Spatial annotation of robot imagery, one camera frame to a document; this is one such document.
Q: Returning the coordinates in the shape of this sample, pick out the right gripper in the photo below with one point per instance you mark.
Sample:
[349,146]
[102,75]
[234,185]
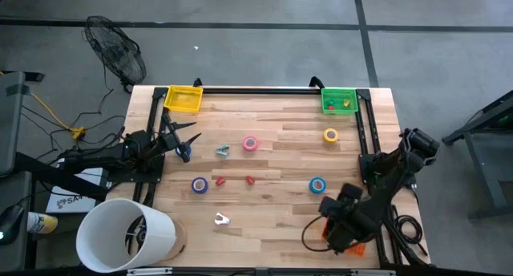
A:
[340,212]

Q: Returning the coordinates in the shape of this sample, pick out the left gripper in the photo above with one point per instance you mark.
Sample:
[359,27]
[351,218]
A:
[171,139]

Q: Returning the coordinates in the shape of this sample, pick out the dark blue tape roll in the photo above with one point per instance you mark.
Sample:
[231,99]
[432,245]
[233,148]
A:
[178,151]

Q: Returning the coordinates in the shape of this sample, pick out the light blue tape roll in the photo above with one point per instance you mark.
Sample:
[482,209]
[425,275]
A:
[311,185]

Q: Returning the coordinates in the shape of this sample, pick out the teal staple remover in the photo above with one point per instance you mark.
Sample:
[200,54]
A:
[223,151]

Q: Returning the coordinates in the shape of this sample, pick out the orange plastic basket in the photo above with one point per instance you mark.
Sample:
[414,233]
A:
[356,250]

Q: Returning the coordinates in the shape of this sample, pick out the purple tape roll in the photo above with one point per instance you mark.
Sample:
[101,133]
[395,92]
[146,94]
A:
[194,185]

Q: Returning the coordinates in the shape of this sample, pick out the pink tape roll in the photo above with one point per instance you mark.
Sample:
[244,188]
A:
[244,143]

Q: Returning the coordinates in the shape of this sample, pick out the yellow tape roll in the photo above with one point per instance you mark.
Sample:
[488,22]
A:
[325,135]

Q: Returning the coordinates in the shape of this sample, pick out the yellow mini stapler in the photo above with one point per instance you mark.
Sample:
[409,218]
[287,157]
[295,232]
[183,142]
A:
[346,103]

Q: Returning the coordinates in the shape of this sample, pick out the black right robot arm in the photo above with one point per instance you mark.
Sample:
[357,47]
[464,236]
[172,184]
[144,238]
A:
[384,196]

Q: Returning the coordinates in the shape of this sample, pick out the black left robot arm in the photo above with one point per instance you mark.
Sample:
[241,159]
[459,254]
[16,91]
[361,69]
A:
[100,159]

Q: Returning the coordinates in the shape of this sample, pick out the pink staple remover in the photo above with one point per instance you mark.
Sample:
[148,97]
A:
[221,220]

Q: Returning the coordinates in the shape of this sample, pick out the yellow plastic basket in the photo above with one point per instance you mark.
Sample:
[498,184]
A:
[182,99]

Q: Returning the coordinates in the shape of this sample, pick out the white cylinder shade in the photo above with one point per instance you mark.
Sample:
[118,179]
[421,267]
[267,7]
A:
[160,228]

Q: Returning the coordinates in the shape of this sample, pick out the round wooden disc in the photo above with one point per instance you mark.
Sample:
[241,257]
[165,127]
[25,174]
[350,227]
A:
[181,240]

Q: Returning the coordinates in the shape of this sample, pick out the black floor fan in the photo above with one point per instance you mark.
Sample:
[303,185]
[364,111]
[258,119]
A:
[116,51]

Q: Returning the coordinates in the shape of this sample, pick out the green plastic basket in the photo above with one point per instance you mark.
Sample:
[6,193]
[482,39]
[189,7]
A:
[338,95]

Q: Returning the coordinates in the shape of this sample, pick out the black stand beam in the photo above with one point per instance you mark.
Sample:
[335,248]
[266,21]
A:
[60,177]

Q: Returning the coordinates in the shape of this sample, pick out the dark metal side table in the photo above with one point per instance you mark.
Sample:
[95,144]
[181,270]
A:
[453,137]

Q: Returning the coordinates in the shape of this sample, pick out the white printed box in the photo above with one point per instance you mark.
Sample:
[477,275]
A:
[68,204]

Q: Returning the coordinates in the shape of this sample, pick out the white yellow spray can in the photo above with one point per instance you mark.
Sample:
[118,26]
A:
[42,224]

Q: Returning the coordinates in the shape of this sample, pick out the grey cabinet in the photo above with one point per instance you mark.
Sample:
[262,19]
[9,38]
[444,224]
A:
[10,119]

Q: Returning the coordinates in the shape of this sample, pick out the grey desk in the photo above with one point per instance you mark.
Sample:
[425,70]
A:
[16,187]

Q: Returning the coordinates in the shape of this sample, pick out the black computer mouse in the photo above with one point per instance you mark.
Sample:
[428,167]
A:
[11,224]

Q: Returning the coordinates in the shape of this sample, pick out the silver bracket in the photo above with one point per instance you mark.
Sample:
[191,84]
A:
[372,273]
[150,271]

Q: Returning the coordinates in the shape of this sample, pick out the black table frame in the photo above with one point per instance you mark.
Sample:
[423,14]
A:
[260,90]

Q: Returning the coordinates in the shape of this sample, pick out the black table edge rail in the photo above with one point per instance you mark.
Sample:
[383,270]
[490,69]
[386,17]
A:
[216,273]

